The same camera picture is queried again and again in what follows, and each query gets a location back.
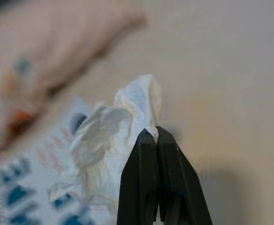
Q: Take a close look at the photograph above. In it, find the dotted cream pillow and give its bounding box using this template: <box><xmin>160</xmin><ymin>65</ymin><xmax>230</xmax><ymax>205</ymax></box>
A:
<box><xmin>0</xmin><ymin>9</ymin><xmax>149</xmax><ymax>150</ymax></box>

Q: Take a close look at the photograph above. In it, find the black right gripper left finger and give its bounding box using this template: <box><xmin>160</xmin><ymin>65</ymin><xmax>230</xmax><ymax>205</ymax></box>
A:
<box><xmin>117</xmin><ymin>128</ymin><xmax>160</xmax><ymax>225</ymax></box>

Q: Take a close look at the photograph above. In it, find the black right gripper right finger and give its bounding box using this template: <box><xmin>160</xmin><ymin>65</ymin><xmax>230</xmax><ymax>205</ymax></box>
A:
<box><xmin>156</xmin><ymin>126</ymin><xmax>214</xmax><ymax>225</ymax></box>

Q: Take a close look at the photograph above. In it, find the white blue lettered book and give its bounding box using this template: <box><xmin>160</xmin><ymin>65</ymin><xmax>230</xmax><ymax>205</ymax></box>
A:
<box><xmin>0</xmin><ymin>96</ymin><xmax>119</xmax><ymax>225</ymax></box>

